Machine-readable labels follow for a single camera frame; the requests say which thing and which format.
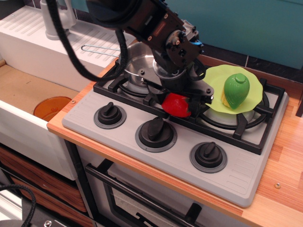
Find oven door with window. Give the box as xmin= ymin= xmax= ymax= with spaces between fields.
xmin=76 ymin=145 xmax=263 ymax=227

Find wood grain drawer front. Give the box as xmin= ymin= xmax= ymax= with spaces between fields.
xmin=0 ymin=144 xmax=94 ymax=227

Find black stove knob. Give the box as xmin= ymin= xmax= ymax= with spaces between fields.
xmin=135 ymin=117 xmax=178 ymax=153
xmin=94 ymin=102 xmax=126 ymax=130
xmin=189 ymin=142 xmax=227 ymax=174

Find white toy sink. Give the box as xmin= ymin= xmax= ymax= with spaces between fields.
xmin=0 ymin=5 xmax=138 ymax=181

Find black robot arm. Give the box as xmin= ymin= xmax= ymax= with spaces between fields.
xmin=86 ymin=0 xmax=214 ymax=116

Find black left stove knob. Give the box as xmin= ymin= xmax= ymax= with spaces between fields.
xmin=94 ymin=102 xmax=126 ymax=130

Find red toy strawberry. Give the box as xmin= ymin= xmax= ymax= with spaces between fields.
xmin=161 ymin=93 xmax=191 ymax=118

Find grey toy faucet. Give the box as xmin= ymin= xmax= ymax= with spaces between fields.
xmin=40 ymin=0 xmax=76 ymax=40

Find grey toy stove top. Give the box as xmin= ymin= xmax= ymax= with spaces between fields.
xmin=62 ymin=76 xmax=289 ymax=207

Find black oven door handle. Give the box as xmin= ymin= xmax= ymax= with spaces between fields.
xmin=85 ymin=159 xmax=202 ymax=227

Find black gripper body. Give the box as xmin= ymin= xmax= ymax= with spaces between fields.
xmin=145 ymin=59 xmax=214 ymax=98

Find light green plastic plate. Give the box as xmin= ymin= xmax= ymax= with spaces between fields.
xmin=204 ymin=65 xmax=263 ymax=114

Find black right burner grate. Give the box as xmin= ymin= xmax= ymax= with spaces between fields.
xmin=169 ymin=79 xmax=286 ymax=155

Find black right stove knob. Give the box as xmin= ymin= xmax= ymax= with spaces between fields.
xmin=189 ymin=142 xmax=227 ymax=174

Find black braided foreground cable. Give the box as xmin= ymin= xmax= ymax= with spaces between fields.
xmin=0 ymin=184 xmax=36 ymax=227

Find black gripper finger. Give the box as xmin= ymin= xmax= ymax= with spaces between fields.
xmin=188 ymin=95 xmax=213 ymax=117
xmin=147 ymin=85 xmax=170 ymax=105

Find black burner grate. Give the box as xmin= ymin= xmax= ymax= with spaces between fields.
xmin=93 ymin=72 xmax=169 ymax=119
xmin=169 ymin=79 xmax=286 ymax=155

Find black left burner grate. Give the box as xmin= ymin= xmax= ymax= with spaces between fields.
xmin=93 ymin=72 xmax=169 ymax=119

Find stainless steel pot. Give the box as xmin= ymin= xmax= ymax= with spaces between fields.
xmin=81 ymin=43 xmax=161 ymax=86

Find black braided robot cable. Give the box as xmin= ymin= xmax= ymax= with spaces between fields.
xmin=46 ymin=0 xmax=130 ymax=82

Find black middle stove knob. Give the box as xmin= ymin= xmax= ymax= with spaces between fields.
xmin=135 ymin=117 xmax=178 ymax=153

